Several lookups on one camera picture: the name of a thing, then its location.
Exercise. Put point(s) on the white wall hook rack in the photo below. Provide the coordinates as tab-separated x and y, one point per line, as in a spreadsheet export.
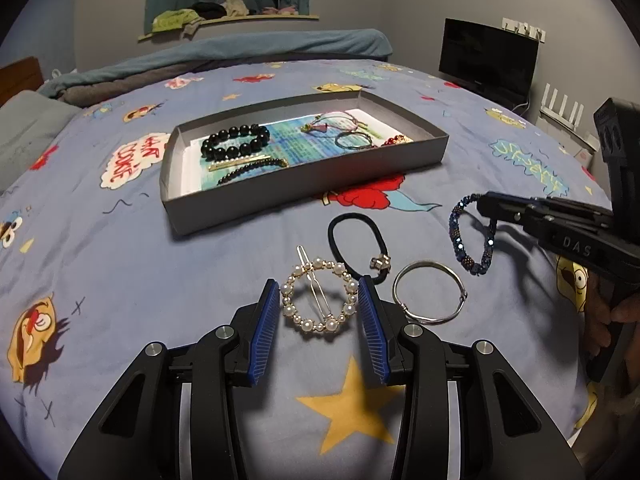
520	24

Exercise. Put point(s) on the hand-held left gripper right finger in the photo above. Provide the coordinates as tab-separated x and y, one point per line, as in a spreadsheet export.
372	330

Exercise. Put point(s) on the wooden headboard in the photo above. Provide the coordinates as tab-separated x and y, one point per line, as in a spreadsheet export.
20	77

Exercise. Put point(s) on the grey cardboard box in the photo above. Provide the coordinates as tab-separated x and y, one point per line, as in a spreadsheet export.
300	180

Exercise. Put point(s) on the silver bangle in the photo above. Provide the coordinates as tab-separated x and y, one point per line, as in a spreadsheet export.
429	263

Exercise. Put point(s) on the green cloth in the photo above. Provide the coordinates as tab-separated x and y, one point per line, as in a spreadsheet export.
170	20

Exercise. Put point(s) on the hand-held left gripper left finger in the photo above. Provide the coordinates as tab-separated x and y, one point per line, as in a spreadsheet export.
265	330

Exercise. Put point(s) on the blue blanket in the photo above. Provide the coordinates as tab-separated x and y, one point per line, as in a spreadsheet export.
250	45

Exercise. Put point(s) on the wooden window shelf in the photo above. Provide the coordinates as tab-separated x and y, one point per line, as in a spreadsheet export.
280	17

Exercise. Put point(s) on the white router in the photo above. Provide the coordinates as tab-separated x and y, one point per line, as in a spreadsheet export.
565	125

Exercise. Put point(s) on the black monitor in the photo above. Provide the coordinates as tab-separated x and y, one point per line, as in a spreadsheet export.
485	55

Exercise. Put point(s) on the black cloth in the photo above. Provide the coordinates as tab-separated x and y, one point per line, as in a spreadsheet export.
207	9

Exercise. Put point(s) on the grey-blue pillow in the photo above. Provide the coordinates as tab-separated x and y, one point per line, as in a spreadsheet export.
30	130

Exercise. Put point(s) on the beige cloth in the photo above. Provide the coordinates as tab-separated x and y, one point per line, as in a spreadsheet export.
235	6

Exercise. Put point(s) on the pink cloth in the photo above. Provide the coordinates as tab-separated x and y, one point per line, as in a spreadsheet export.
280	10

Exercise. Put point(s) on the teal printed paper sheet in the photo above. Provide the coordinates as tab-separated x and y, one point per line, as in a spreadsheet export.
295	145

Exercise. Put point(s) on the grey blanket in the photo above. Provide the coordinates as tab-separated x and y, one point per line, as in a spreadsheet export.
100	92

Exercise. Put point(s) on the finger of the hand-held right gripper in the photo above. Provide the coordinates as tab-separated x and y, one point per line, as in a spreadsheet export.
505	206

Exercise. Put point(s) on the person's right hand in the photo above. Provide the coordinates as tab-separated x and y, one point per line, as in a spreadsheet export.
625	314

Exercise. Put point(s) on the round pearl hair clip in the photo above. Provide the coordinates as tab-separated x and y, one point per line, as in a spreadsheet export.
287	288

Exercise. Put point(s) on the pearl bar hair clip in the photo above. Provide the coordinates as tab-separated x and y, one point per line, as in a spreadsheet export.
225	165

